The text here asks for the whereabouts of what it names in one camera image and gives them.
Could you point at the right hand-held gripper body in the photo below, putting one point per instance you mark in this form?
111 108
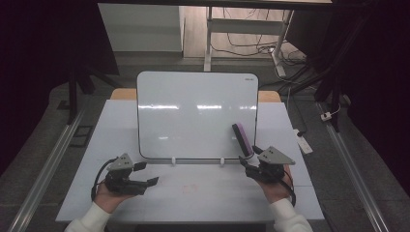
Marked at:
269 170

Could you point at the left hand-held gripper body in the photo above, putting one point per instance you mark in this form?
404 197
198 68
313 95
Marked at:
124 185

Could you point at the purple and black eraser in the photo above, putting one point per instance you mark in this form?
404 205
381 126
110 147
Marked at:
243 140

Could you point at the white whiteboard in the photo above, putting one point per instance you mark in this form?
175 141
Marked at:
193 96

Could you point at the person's left hand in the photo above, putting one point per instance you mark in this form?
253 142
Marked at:
109 199

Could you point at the person's right hand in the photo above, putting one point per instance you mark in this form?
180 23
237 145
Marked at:
277 191

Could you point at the white whiteboard stand clip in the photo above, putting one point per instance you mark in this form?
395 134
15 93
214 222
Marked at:
222 161
173 161

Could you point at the wooden table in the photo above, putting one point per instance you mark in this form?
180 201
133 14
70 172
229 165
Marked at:
124 94

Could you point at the black metal stand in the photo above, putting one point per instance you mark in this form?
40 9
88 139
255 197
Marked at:
73 93
332 87

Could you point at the dark curtain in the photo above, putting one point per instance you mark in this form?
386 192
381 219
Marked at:
383 80
35 64

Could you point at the black floor frame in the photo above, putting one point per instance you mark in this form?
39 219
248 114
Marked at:
81 136

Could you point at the aluminium rail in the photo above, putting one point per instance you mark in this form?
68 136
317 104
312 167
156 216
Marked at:
354 170
48 167

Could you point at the white desk frame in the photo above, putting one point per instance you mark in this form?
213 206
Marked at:
245 26

